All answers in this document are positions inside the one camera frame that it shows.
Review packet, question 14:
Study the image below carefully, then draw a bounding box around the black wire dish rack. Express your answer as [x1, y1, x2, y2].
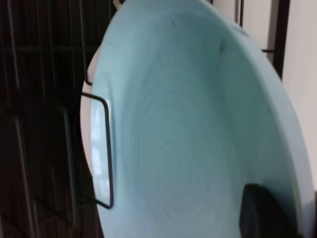
[0, 0, 291, 238]

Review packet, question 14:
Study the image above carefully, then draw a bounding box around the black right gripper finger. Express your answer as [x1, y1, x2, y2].
[239, 184, 299, 238]

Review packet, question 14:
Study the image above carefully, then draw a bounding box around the pink plate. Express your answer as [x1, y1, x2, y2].
[80, 47, 100, 172]

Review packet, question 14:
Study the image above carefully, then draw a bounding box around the light blue plate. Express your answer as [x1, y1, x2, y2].
[91, 0, 316, 238]

